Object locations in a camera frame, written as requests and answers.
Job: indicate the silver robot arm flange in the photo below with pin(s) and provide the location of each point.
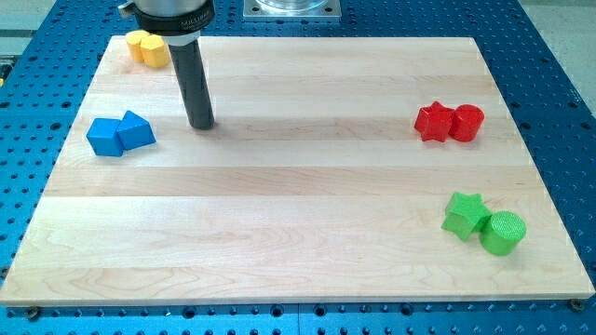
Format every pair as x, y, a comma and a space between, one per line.
169, 17

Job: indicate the red star block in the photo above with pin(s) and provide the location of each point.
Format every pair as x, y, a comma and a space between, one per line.
434, 122

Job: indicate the green star block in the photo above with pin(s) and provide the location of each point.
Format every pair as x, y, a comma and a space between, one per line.
465, 214

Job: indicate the light wooden board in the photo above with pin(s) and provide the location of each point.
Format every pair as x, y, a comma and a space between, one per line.
313, 186

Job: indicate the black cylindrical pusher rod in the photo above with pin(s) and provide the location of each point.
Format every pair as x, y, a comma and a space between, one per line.
188, 66

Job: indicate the blue triangular block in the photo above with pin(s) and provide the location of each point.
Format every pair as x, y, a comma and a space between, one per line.
134, 131

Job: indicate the red cylinder block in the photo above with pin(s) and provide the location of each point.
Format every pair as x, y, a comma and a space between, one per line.
466, 122

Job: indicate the yellow hexagon block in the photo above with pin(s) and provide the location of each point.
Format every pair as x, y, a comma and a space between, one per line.
154, 51

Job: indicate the blue cube block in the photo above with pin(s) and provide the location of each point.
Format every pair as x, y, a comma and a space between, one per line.
103, 138

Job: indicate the yellow cylinder block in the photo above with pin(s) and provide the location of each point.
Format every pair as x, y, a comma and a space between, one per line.
133, 40

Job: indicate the green cylinder block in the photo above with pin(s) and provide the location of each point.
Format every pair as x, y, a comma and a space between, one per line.
502, 233

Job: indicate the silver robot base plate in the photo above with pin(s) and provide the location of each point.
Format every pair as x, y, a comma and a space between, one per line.
267, 10

